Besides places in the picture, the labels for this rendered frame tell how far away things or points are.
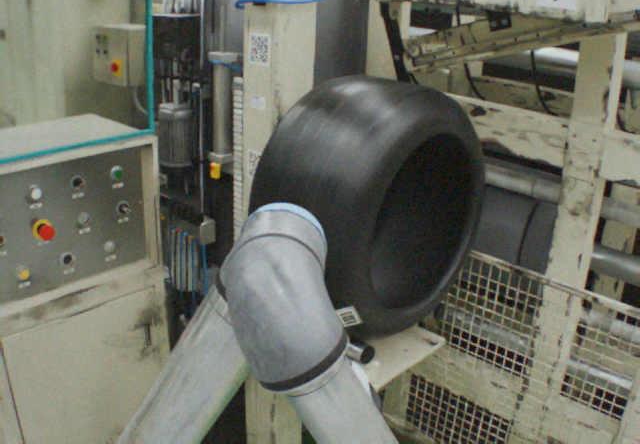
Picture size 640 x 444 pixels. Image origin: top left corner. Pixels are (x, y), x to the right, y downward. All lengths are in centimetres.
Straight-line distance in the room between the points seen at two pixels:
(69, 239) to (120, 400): 53
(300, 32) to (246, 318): 96
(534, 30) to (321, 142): 60
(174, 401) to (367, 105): 67
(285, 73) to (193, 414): 87
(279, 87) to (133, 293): 71
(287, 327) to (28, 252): 109
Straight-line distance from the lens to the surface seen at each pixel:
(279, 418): 194
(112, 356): 186
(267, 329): 69
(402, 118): 125
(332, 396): 73
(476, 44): 162
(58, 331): 174
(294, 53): 153
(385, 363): 158
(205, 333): 86
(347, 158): 119
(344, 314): 129
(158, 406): 95
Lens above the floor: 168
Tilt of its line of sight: 20 degrees down
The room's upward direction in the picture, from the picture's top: 2 degrees clockwise
